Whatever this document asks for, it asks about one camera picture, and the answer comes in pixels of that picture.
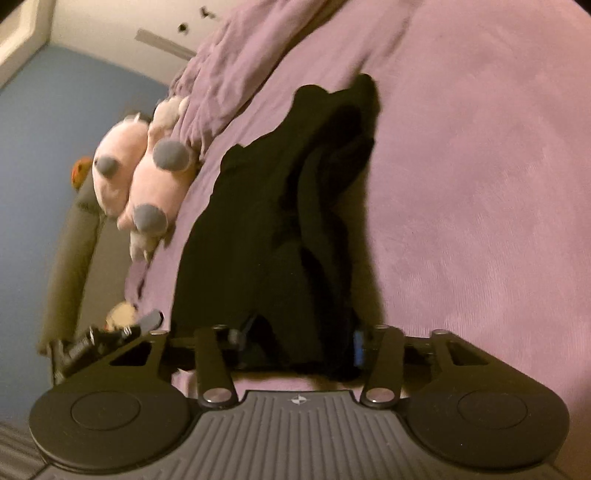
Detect orange round object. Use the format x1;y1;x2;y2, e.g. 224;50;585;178
70;157;94;190

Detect white door frame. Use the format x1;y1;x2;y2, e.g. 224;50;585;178
0;0;58;90

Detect black pants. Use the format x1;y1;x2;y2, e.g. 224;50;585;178
173;73;386;384

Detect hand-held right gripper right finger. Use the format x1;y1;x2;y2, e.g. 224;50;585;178
352;325;491;409

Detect small tan object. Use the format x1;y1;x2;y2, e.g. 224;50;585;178
105;301;140;331

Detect olive green cushion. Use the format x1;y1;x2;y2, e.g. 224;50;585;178
39;182;122;354

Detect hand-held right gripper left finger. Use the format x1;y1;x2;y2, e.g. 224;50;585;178
99;316;260;409

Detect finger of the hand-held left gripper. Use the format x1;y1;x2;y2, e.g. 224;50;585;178
137;310;164;332

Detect pink plush toy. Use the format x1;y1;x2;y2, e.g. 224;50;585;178
91;95;201;261

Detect purple folded blanket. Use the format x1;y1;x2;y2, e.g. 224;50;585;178
170;0;333;155

